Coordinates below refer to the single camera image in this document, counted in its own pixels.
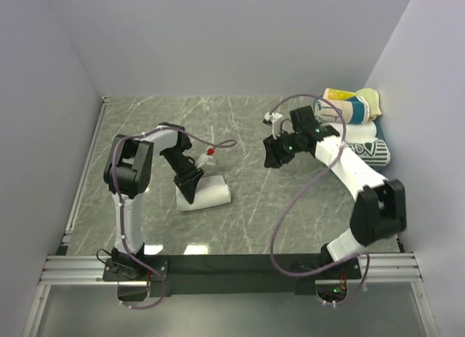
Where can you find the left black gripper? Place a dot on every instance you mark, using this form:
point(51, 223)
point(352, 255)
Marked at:
point(187, 184)

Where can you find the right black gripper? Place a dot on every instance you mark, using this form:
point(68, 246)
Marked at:
point(273, 152)

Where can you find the white terry towel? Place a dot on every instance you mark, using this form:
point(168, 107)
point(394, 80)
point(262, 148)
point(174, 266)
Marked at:
point(211, 191)

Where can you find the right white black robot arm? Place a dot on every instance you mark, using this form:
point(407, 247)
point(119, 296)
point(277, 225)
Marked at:
point(379, 211)

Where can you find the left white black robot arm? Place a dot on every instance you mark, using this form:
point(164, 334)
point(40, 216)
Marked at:
point(127, 174)

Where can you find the yellow patterned rolled towel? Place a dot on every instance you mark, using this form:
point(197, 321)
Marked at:
point(331, 94)

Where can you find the beige teal rolled towel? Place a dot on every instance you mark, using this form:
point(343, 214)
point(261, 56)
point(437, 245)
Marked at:
point(353, 112)

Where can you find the black white striped rolled towel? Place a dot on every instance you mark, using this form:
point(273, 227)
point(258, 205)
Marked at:
point(376, 154)

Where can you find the teal tray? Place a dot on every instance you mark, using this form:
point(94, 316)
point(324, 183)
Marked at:
point(340, 127)

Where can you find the pale yellow rolled towel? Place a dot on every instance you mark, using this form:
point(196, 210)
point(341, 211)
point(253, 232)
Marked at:
point(372, 98)

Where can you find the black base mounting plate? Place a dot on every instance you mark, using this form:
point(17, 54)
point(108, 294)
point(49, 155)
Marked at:
point(213, 274)

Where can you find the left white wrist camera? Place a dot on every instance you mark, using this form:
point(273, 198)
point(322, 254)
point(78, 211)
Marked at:
point(207, 158)

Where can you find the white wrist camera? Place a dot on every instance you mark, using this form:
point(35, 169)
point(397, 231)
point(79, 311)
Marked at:
point(207, 158)
point(274, 120)

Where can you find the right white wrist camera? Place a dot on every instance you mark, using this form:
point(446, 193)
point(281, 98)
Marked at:
point(274, 120)

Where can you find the aluminium rail frame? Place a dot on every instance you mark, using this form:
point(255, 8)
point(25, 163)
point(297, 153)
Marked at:
point(384, 268)

